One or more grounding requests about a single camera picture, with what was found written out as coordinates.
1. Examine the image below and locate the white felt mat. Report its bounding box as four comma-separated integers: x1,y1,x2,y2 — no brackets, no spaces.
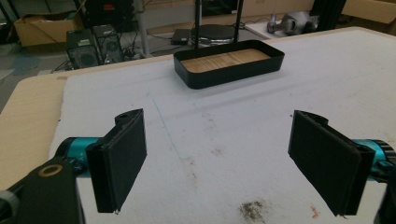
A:
49,27,396,224

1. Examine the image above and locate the flat black device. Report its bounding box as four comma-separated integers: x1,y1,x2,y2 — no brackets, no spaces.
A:
170,28,191,46

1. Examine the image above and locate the black metal frame post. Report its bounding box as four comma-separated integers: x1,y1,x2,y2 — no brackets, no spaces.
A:
310,0,347,33

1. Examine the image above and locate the brown cardboard box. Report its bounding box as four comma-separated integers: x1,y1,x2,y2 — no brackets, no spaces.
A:
13,11,84,48

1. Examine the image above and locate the black tray with wooden bottom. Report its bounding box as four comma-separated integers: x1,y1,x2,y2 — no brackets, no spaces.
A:
173,39,286,91

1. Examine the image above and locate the black stand with round base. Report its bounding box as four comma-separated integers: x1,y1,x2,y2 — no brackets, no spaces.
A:
190,0,245,50

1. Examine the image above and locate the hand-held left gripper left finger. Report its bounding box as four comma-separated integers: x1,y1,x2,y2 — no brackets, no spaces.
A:
85,107,148,216

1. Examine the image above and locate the large flat cardboard box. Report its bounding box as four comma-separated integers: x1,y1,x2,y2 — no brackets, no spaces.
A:
340,0,396,25

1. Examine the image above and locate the white metal table leg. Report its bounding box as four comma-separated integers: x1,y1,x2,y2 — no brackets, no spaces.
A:
134,0,152,59

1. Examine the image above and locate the grey headset device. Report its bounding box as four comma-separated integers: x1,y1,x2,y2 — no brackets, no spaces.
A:
266,11,319,36

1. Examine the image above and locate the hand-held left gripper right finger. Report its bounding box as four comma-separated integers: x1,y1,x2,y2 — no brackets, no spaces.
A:
288,109,376,217

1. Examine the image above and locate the black computer tower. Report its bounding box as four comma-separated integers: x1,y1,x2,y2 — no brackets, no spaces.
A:
92,24,123,65
65,29,101,70

